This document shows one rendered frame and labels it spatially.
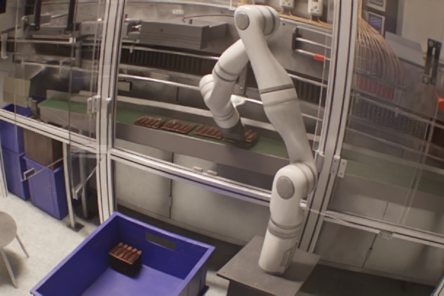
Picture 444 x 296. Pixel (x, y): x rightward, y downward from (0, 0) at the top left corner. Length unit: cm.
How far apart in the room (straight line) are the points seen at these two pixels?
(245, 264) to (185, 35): 85
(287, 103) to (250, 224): 102
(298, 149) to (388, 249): 100
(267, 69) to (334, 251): 113
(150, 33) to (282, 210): 92
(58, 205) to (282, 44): 138
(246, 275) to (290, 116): 45
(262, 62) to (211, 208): 108
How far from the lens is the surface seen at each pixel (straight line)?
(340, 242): 194
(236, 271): 122
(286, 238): 114
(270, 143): 164
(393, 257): 199
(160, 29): 168
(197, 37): 162
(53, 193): 225
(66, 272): 142
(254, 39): 106
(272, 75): 105
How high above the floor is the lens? 135
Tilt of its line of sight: 26 degrees down
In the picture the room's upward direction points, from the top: 6 degrees clockwise
